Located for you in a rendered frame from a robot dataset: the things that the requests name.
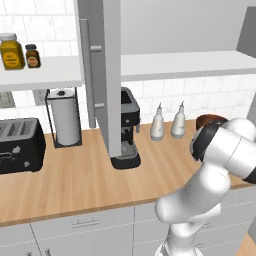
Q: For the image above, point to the grey open cabinet door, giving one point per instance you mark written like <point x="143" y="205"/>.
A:
<point x="100" y="76"/>

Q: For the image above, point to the small brown spice jar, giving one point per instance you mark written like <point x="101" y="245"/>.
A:
<point x="32" y="56"/>

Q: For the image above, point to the white open cabinet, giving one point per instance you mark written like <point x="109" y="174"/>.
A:
<point x="186" y="50"/>

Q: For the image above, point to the yellow jar with grey lid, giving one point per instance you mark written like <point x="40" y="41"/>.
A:
<point x="11" y="51"/>

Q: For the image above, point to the black coffee machine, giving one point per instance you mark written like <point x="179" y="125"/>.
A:
<point x="128" y="133"/>

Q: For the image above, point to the white wall shelf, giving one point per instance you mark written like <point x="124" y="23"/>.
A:
<point x="40" y="71"/>

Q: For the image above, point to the brown bowl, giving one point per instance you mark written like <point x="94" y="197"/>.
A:
<point x="206" y="119"/>

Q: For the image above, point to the grey wall outlet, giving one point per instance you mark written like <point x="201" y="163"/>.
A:
<point x="41" y="96"/>

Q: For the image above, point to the grey lower cabinet door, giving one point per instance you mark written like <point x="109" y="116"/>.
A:
<point x="226" y="233"/>
<point x="16" y="249"/>
<point x="90" y="242"/>

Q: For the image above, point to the grey drawer front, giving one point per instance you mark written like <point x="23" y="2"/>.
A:
<point x="15" y="235"/>
<point x="83" y="221"/>
<point x="238" y="203"/>

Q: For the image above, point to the black toaster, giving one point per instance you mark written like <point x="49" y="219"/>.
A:
<point x="20" y="145"/>

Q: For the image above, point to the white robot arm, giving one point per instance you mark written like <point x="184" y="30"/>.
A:
<point x="196" y="196"/>

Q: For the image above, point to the white squeeze bottle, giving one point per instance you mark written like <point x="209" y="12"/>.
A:
<point x="157" y="125"/>
<point x="178" y="123"/>

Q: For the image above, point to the black paper towel holder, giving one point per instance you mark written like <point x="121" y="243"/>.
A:
<point x="53" y="133"/>

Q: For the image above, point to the white paper towel roll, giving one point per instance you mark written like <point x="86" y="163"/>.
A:
<point x="66" y="118"/>

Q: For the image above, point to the grey wall switch plate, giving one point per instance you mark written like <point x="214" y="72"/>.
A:
<point x="6" y="100"/>

